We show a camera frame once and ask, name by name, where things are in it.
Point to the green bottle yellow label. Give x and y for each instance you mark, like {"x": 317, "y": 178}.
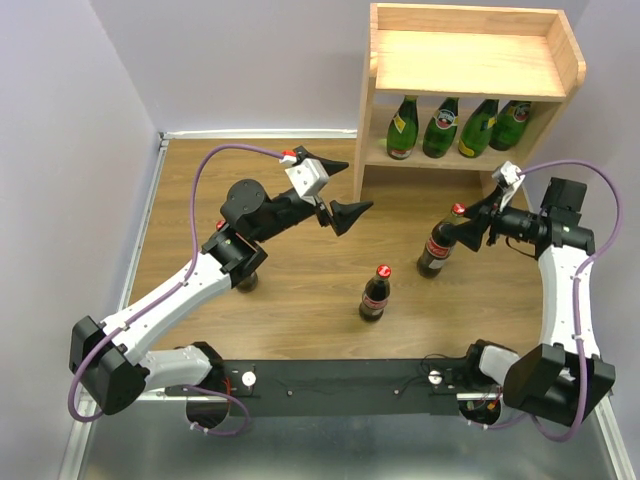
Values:
{"x": 477, "y": 130}

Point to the wooden two-tier shelf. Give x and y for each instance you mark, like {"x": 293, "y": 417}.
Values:
{"x": 469, "y": 52}

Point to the cola bottle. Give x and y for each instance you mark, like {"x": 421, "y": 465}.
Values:
{"x": 249, "y": 283}
{"x": 441, "y": 243}
{"x": 376, "y": 294}

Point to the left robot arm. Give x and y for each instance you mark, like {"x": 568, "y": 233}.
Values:
{"x": 114, "y": 359}

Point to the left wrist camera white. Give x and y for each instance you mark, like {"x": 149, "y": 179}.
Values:
{"x": 308, "y": 179}

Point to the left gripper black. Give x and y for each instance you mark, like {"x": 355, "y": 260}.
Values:
{"x": 344, "y": 215}

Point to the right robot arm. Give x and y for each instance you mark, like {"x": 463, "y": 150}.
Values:
{"x": 564, "y": 377}

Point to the green bottle red-blue label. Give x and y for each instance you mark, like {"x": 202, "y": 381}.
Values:
{"x": 511, "y": 124}

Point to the aluminium frame rail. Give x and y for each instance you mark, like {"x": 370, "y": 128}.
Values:
{"x": 222, "y": 396}

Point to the green bottle red-white label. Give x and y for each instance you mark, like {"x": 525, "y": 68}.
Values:
{"x": 441, "y": 129}

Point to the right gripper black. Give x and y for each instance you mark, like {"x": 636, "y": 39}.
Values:
{"x": 471, "y": 232}

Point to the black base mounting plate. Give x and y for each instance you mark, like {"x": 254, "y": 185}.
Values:
{"x": 286, "y": 388}

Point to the cola bottle front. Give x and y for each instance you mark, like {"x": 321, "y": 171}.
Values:
{"x": 376, "y": 294}

